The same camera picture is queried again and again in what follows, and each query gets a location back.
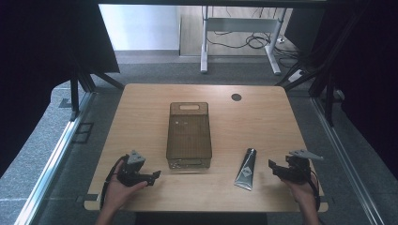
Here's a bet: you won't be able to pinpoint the person's left hand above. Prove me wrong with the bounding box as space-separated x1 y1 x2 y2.
102 159 148 215

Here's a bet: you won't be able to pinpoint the black curtain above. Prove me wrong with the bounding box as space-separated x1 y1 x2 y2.
283 0 398 181
0 0 121 179

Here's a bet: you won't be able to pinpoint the white metal desk frame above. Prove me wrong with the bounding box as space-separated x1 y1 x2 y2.
200 6 287 76

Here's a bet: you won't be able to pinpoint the aluminium floor rail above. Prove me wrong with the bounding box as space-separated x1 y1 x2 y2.
13 92 95 225
311 97 384 225

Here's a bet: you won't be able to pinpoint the clear brown plastic storage box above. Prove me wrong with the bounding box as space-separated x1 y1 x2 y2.
165 101 213 172

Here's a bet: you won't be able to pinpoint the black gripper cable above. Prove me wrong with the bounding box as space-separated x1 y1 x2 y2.
308 158 322 212
99 154 130 211

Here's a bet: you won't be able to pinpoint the grey squeeze tube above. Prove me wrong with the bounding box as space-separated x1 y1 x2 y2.
234 147 258 191

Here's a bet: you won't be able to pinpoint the black floor cables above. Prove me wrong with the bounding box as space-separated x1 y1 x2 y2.
206 7 303 68

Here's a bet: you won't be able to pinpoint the white power strip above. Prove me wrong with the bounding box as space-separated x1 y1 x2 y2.
287 69 305 83

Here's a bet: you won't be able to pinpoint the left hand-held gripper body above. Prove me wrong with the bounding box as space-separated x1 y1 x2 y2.
116 149 148 188

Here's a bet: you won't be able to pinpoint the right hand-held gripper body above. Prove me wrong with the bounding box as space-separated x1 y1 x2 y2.
281 148 325 185

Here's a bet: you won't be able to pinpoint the person's right hand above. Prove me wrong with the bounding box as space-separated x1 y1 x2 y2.
281 171 321 214

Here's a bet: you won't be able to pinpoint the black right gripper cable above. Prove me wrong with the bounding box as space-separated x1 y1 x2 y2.
308 158 322 212

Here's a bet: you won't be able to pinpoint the black metal stand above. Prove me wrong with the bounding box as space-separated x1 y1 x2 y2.
69 52 126 122
275 6 367 128

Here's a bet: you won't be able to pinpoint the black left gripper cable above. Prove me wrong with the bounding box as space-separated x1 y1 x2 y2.
99 154 130 211

